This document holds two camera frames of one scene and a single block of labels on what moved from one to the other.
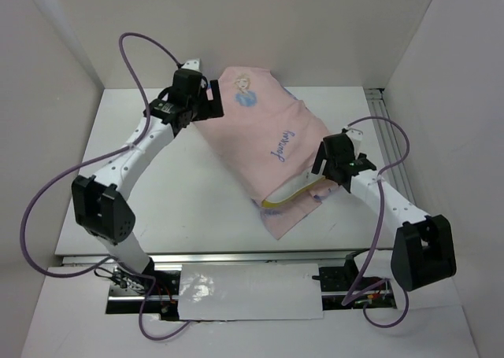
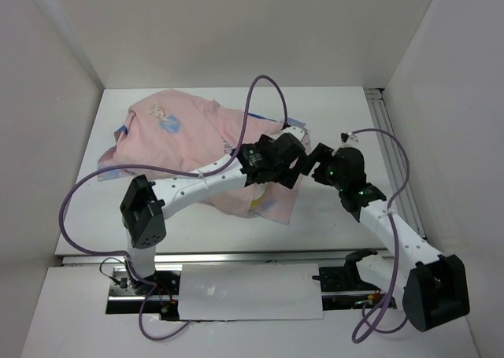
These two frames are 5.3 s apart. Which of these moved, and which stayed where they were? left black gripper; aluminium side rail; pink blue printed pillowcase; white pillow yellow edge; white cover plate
Moved: white pillow yellow edge; left black gripper; pink blue printed pillowcase
Stayed: white cover plate; aluminium side rail
